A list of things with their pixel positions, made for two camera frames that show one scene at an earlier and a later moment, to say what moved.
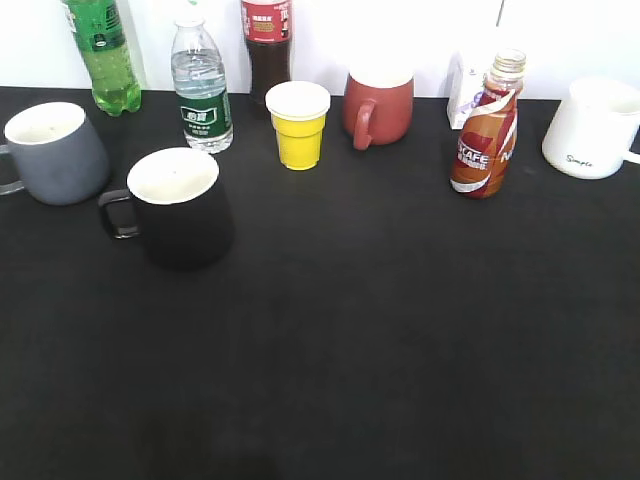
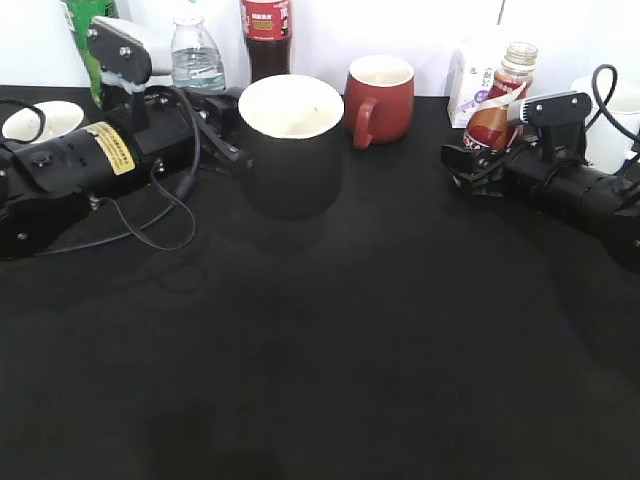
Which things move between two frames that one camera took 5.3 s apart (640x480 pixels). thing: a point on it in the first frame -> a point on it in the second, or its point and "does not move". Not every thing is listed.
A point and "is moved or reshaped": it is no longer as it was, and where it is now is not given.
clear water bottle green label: [200, 81] does not move
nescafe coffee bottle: [488, 144] is moved or reshaped
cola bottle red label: [267, 29] does not move
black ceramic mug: [176, 206] -> [290, 136]
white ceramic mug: [592, 134] does not move
